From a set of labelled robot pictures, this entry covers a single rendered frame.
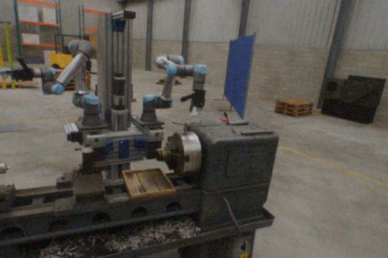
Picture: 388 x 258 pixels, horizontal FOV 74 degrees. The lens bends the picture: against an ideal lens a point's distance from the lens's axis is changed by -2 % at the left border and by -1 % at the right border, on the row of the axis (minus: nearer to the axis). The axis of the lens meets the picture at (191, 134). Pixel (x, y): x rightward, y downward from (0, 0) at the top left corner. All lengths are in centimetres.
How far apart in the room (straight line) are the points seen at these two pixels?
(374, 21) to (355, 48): 99
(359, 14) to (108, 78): 1057
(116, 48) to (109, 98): 42
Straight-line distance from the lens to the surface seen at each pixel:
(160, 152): 180
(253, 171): 200
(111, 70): 236
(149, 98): 229
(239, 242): 223
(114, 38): 235
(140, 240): 187
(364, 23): 1182
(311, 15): 1275
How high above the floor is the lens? 179
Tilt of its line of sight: 18 degrees down
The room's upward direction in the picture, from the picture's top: 5 degrees clockwise
